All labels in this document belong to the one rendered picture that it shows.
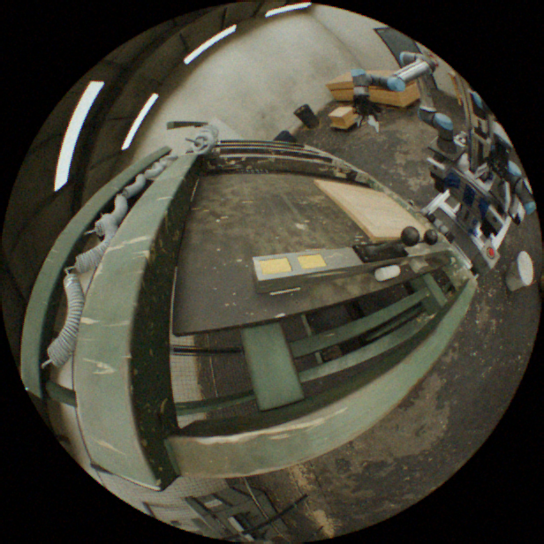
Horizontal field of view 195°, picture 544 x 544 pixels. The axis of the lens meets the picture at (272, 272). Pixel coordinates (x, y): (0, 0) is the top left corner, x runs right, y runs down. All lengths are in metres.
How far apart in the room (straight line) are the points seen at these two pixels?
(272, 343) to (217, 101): 5.67
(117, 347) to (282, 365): 0.23
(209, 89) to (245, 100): 1.10
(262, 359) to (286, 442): 0.14
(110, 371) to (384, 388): 0.31
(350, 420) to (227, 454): 0.14
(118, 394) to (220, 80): 5.86
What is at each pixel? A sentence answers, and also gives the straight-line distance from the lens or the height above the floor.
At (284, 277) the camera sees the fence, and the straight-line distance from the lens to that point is 0.26.
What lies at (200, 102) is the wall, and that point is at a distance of 5.71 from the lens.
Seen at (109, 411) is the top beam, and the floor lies 1.82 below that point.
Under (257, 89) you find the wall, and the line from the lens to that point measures 5.85.
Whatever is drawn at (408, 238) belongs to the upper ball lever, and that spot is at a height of 1.52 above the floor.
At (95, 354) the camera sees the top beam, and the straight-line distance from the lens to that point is 0.21.
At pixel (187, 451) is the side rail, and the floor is 1.75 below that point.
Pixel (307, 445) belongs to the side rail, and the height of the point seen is 1.65.
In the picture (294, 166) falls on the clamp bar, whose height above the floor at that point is 1.36.
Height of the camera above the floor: 1.80
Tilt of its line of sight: 43 degrees down
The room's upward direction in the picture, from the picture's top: 67 degrees counter-clockwise
